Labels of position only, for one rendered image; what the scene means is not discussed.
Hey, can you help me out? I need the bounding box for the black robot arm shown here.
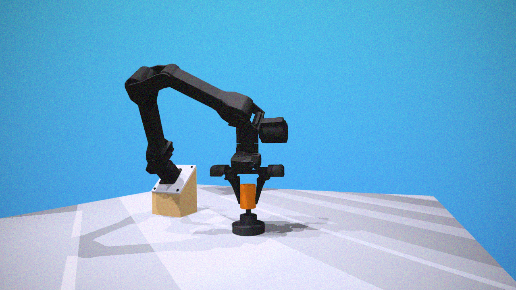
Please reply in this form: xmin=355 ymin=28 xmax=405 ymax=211
xmin=125 ymin=64 xmax=288 ymax=184

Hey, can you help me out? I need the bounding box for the orange cylinder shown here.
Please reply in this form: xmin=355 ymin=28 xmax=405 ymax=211
xmin=240 ymin=183 xmax=256 ymax=209

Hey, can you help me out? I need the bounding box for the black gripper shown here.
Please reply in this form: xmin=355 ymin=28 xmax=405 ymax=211
xmin=210 ymin=143 xmax=285 ymax=205

